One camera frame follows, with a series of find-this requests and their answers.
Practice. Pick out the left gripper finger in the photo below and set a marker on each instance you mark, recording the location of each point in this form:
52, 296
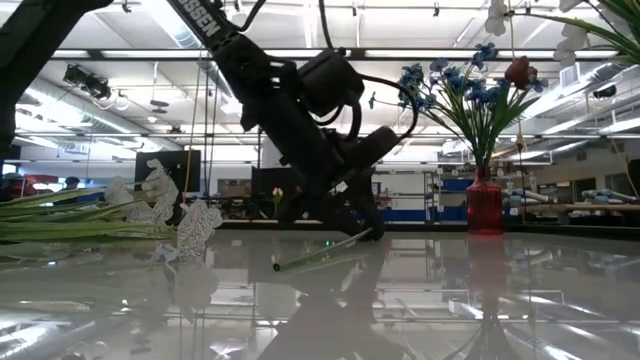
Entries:
367, 205
305, 210

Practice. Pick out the black tulip with bare stem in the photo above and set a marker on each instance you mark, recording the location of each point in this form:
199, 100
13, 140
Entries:
320, 250

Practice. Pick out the red tulip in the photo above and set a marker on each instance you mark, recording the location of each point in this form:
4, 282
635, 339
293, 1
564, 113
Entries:
520, 72

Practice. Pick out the white flower bunch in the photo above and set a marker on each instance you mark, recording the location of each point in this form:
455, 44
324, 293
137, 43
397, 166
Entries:
574, 37
195, 225

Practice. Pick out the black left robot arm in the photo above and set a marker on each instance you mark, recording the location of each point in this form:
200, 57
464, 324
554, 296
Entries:
210, 25

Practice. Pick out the red glass vase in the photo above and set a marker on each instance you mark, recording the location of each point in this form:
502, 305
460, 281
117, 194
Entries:
484, 205

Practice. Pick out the distant pink tulips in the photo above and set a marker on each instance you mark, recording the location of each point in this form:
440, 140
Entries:
277, 192

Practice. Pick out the black distant monitor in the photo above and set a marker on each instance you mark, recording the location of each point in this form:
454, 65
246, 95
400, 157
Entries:
262, 187
187, 170

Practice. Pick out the blue storage bin shelf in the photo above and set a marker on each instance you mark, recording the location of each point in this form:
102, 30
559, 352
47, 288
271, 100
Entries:
452, 185

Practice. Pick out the distant wooden work table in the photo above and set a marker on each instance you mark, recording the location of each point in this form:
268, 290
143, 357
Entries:
575, 207

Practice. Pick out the person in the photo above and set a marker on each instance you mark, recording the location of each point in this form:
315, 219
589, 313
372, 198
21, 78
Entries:
73, 182

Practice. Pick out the white ceiling air vent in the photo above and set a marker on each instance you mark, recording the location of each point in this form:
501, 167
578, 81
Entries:
570, 76

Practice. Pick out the black ceiling spotlight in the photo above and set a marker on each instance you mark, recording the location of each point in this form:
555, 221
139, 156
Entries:
87, 82

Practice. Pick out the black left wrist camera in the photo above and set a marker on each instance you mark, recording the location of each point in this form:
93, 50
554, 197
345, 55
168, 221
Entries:
375, 147

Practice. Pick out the black overhead frame bar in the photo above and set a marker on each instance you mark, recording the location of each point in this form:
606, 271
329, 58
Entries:
400, 54

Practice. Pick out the black table frame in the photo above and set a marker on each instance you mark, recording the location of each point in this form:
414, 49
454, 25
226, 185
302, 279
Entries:
550, 230

